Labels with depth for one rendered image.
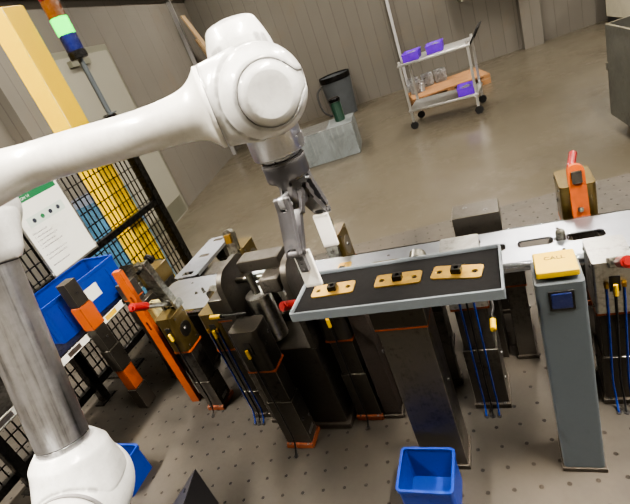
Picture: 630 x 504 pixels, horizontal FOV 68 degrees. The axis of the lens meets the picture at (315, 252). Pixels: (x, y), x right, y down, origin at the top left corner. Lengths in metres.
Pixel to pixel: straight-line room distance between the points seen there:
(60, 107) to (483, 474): 1.84
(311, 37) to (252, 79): 8.40
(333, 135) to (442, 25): 3.66
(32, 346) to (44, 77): 1.28
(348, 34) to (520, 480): 8.24
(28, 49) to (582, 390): 1.98
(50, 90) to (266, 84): 1.61
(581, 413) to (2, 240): 1.07
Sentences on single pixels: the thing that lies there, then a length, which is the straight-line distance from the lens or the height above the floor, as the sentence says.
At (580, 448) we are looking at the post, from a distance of 1.06.
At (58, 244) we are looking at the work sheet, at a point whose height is 1.24.
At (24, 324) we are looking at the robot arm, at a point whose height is 1.31.
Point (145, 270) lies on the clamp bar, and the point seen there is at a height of 1.19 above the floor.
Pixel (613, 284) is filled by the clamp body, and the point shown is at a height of 1.01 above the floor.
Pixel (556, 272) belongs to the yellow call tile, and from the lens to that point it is 0.79.
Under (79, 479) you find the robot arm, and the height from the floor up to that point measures 1.03.
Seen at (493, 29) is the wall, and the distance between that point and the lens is 9.07.
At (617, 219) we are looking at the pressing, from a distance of 1.24.
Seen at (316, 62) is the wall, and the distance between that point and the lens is 8.94.
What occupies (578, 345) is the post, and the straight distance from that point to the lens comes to 0.88.
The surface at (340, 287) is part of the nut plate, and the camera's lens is 0.87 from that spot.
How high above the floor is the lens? 1.60
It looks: 25 degrees down
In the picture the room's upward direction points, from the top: 22 degrees counter-clockwise
